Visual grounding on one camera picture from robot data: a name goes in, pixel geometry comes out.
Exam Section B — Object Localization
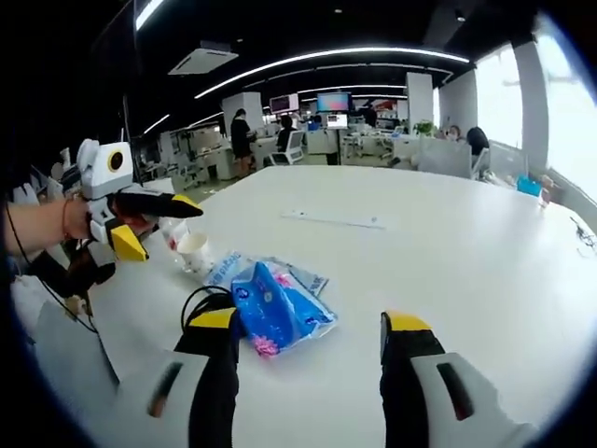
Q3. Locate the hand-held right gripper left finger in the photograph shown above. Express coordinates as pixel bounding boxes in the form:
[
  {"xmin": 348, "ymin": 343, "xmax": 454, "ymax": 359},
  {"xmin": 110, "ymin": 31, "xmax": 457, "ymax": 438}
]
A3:
[{"xmin": 116, "ymin": 306, "xmax": 242, "ymax": 448}]

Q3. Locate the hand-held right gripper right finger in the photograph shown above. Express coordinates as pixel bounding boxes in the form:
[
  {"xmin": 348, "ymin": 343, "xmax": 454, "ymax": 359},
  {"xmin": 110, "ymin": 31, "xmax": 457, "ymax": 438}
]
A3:
[{"xmin": 380, "ymin": 309, "xmax": 540, "ymax": 448}]

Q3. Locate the white paper cup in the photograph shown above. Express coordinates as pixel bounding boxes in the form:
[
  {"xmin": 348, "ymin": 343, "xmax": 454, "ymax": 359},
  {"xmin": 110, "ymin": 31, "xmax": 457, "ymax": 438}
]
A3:
[{"xmin": 175, "ymin": 231, "xmax": 210, "ymax": 275}]

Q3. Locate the clear plastic bag blue print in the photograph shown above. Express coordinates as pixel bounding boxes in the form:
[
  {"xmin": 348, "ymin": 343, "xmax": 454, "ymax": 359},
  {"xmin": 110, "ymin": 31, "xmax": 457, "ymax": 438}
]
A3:
[{"xmin": 202, "ymin": 250, "xmax": 330, "ymax": 300}]

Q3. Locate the blue tissue pack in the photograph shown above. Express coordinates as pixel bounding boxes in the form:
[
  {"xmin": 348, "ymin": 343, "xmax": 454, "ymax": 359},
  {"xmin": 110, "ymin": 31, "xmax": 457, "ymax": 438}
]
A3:
[{"xmin": 230, "ymin": 260, "xmax": 340, "ymax": 359}]

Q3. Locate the person's left hand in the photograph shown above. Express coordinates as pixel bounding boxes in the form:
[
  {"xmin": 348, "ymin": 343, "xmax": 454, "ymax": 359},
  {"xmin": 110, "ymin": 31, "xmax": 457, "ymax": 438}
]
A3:
[{"xmin": 62, "ymin": 194, "xmax": 97, "ymax": 244}]

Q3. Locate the person's grey shirt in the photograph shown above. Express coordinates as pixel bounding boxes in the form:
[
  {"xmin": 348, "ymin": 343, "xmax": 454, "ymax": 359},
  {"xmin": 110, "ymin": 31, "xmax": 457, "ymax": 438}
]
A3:
[{"xmin": 35, "ymin": 298, "xmax": 120, "ymax": 391}]

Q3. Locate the white table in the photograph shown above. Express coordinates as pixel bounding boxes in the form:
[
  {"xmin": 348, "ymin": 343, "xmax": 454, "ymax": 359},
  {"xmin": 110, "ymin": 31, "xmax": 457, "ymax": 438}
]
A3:
[{"xmin": 13, "ymin": 163, "xmax": 597, "ymax": 448}]

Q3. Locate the white office chair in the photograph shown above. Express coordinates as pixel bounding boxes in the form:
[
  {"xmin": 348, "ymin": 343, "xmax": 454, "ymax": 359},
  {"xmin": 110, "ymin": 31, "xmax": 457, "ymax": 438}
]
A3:
[{"xmin": 269, "ymin": 130, "xmax": 308, "ymax": 167}]

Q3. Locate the ceiling air conditioner unit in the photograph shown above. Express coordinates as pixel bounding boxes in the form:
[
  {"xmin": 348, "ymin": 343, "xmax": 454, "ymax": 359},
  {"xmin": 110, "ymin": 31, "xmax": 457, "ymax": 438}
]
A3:
[{"xmin": 166, "ymin": 40, "xmax": 241, "ymax": 77}]

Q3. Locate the monitor purple screen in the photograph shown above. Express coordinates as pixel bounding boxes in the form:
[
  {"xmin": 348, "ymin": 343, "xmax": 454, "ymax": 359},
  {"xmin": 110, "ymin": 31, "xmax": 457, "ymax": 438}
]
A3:
[{"xmin": 269, "ymin": 93, "xmax": 300, "ymax": 115}]

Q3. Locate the white power strip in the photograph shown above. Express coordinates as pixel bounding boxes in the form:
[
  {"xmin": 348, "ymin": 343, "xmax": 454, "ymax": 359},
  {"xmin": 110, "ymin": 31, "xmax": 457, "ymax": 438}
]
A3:
[{"xmin": 279, "ymin": 209, "xmax": 389, "ymax": 231}]

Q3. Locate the large monitor pink blue screen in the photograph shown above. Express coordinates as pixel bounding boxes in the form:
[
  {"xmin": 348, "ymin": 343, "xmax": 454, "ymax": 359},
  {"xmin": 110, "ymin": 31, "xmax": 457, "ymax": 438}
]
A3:
[{"xmin": 316, "ymin": 91, "xmax": 352, "ymax": 114}]

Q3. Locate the blue box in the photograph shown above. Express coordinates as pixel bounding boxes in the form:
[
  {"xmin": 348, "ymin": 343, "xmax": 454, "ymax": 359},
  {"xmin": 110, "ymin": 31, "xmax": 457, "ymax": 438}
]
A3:
[{"xmin": 516, "ymin": 174, "xmax": 543, "ymax": 198}]

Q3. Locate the green potted plant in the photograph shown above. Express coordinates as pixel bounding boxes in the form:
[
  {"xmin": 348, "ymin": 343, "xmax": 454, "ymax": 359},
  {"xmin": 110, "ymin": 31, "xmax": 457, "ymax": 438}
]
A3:
[{"xmin": 411, "ymin": 119, "xmax": 438, "ymax": 140}]

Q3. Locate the black worn cable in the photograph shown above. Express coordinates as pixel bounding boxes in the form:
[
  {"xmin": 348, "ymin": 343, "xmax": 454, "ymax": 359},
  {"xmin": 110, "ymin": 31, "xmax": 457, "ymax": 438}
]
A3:
[{"xmin": 3, "ymin": 203, "xmax": 102, "ymax": 335}]

